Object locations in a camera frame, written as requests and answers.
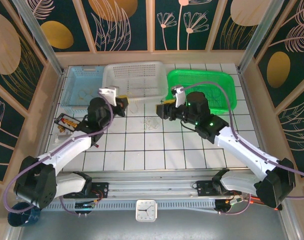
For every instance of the green plastic basket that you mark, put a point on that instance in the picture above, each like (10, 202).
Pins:
(217, 80)

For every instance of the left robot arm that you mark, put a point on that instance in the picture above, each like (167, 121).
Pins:
(66, 152)

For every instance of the white plastic basket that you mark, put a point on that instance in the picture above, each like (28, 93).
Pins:
(134, 80)

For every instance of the black tray with gold parts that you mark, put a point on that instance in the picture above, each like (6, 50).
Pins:
(66, 122)

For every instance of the light blue plastic basket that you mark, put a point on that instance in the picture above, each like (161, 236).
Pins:
(76, 82)

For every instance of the small gold connector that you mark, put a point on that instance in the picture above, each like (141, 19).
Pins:
(61, 129)

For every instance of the white square clock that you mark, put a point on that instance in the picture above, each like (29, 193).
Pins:
(146, 210)

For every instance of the orange black utility knife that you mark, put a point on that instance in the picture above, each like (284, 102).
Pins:
(253, 201)

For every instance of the dark blue mug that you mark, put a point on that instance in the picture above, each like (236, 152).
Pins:
(19, 219)

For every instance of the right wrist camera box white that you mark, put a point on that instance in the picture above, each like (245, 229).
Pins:
(179, 98)

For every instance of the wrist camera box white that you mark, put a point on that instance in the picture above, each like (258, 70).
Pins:
(179, 98)
(109, 93)

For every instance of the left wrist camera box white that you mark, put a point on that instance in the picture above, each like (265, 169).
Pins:
(109, 93)

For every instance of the aluminium mounting rail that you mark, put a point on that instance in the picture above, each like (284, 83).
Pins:
(151, 186)

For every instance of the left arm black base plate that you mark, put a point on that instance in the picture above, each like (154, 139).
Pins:
(101, 188)

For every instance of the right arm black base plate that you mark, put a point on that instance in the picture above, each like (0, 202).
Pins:
(204, 187)

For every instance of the aluminium frame post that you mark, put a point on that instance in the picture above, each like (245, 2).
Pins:
(39, 35)
(259, 35)

